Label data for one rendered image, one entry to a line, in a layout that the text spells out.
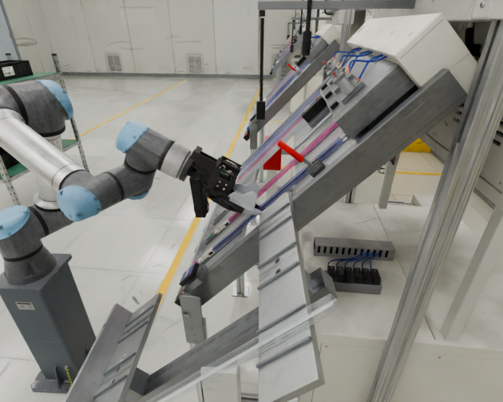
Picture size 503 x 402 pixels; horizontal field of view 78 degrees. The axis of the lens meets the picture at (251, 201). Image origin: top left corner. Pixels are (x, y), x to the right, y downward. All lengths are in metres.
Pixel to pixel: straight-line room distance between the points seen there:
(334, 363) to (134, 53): 9.90
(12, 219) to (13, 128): 0.40
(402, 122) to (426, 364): 0.66
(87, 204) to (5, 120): 0.32
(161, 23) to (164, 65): 1.03
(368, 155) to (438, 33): 0.21
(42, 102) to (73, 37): 10.15
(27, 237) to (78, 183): 0.54
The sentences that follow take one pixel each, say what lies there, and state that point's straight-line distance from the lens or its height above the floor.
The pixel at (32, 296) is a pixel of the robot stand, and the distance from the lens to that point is 1.33.
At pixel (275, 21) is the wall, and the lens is 9.36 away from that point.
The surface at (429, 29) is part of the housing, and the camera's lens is 0.60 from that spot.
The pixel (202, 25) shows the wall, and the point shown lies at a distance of 9.64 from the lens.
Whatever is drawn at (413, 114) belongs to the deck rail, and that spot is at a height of 1.18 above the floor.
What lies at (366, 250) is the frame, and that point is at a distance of 1.11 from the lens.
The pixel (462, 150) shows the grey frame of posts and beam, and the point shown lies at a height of 1.13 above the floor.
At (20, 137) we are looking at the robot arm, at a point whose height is 1.09.
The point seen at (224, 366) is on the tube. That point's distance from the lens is 0.39.
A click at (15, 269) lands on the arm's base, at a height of 0.61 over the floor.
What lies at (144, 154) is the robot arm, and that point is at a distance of 0.72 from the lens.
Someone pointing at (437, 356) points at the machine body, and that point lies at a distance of 1.01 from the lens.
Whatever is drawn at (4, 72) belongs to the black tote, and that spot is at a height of 1.00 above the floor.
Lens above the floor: 1.30
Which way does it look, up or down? 29 degrees down
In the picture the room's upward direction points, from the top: straight up
